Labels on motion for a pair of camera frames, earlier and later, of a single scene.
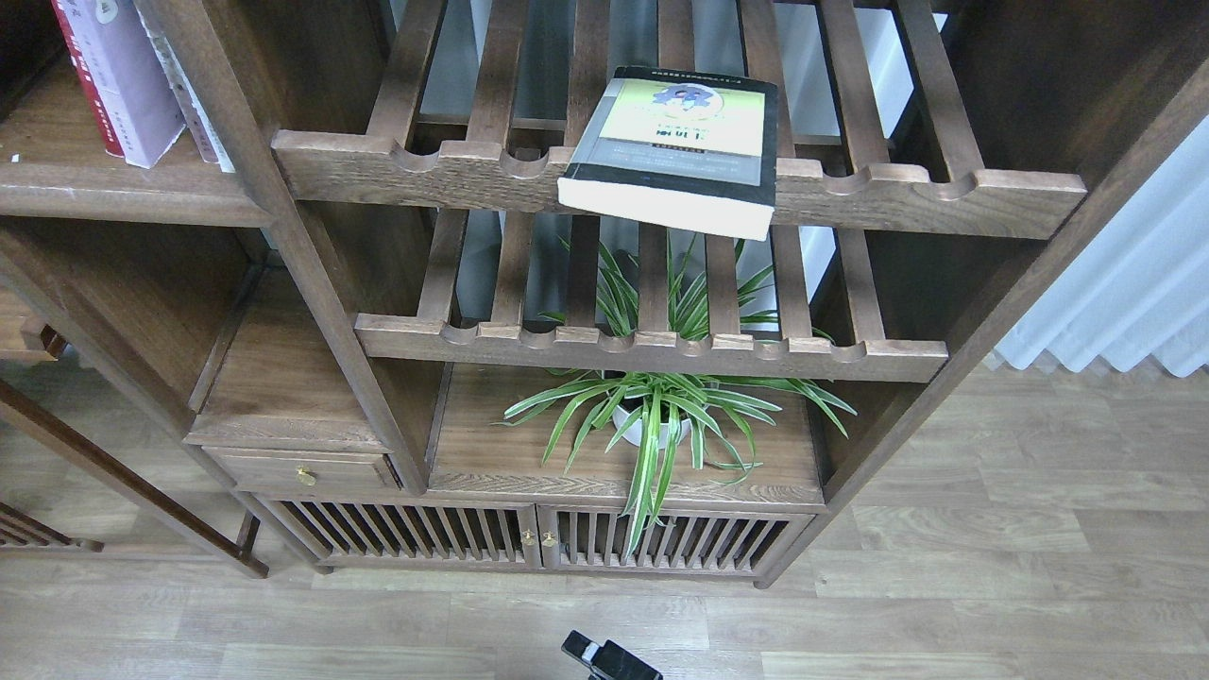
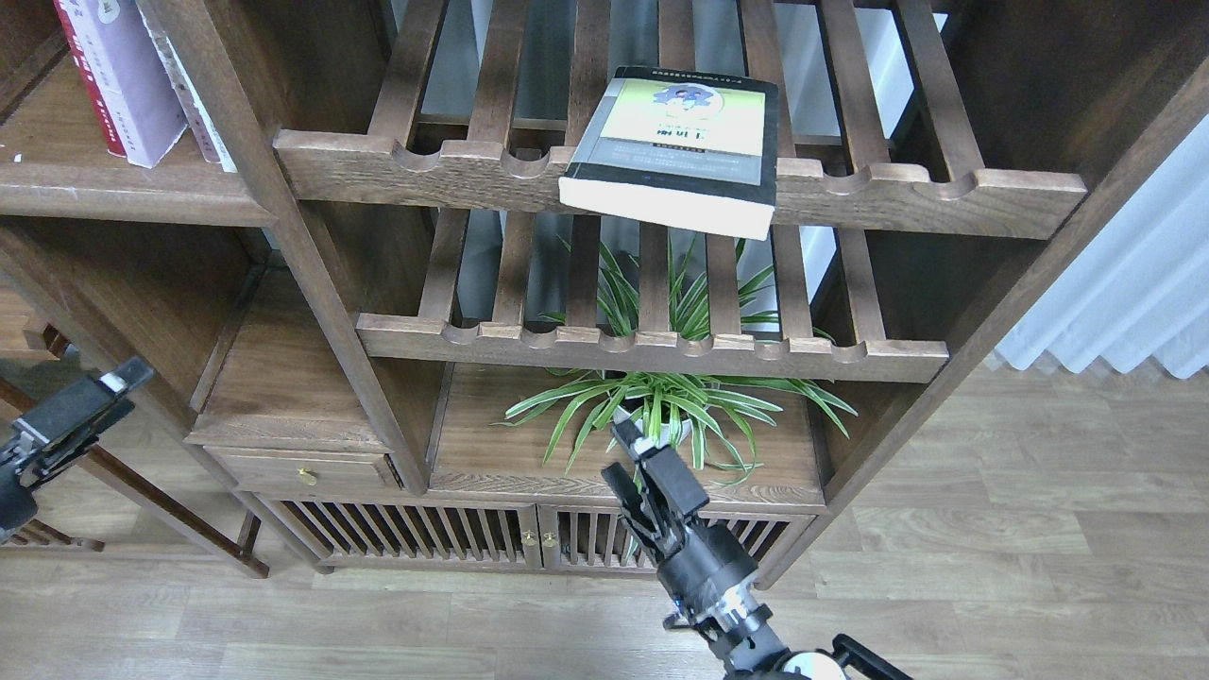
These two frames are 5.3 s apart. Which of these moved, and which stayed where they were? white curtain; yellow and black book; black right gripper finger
Moved: black right gripper finger
Stayed: yellow and black book; white curtain
